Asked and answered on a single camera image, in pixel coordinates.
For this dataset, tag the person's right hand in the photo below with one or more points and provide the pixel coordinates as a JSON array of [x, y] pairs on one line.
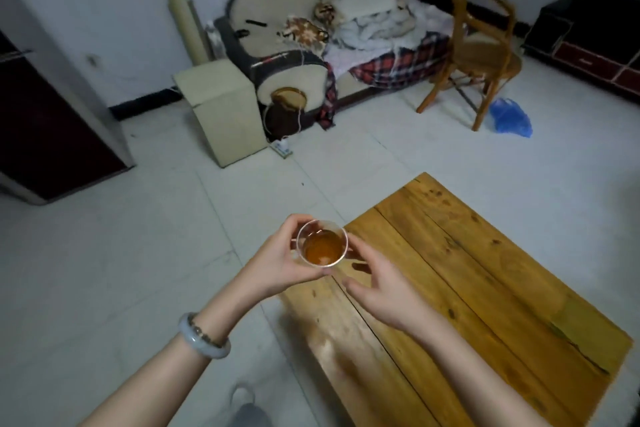
[[392, 296]]

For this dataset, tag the person's left hand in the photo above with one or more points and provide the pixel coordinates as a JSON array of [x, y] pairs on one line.
[[272, 264]]

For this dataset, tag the person's right thumb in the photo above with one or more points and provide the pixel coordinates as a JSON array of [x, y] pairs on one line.
[[354, 285]]

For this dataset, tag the person's left thumb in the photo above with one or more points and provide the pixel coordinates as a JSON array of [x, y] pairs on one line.
[[317, 274]]

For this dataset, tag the clear glass cup of tea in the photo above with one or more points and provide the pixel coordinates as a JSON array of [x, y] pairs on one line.
[[322, 246]]

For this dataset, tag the person's left forearm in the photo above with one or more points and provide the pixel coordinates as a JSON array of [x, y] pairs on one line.
[[170, 371]]

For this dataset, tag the person's right forearm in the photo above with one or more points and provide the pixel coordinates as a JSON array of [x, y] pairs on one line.
[[475, 376]]

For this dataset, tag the white power strip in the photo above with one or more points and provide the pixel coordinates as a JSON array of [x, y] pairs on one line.
[[281, 148]]

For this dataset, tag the pale jade bangle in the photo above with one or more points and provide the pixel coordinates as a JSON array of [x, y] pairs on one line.
[[200, 346]]

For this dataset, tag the person's grey shoe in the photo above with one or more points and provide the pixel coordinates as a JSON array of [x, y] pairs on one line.
[[250, 409]]

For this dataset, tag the beige box stool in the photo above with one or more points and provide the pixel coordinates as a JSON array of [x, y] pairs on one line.
[[225, 106]]

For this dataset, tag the red plaid blanket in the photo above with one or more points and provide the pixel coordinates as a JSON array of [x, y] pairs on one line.
[[395, 66]]

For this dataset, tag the blue plastic bag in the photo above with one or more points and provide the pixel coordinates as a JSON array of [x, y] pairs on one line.
[[511, 116]]

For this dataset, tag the brown patterned cushion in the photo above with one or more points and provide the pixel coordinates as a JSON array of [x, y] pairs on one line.
[[302, 31]]

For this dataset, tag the black remote control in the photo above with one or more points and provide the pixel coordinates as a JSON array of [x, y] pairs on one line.
[[256, 22]]

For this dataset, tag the wooden chair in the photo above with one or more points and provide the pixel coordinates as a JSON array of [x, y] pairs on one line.
[[482, 54]]

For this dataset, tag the white crumpled blanket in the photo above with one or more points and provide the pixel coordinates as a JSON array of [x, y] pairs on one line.
[[380, 16]]

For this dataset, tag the beige and dark sofa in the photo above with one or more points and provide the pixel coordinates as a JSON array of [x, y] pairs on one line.
[[280, 1]]

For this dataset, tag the rolled beige mat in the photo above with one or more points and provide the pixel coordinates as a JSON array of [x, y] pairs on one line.
[[187, 24]]

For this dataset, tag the grey and dark red cabinet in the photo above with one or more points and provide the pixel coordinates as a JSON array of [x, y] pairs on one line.
[[45, 126]]

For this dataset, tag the black and red media cabinet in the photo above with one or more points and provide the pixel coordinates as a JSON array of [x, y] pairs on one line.
[[595, 31]]

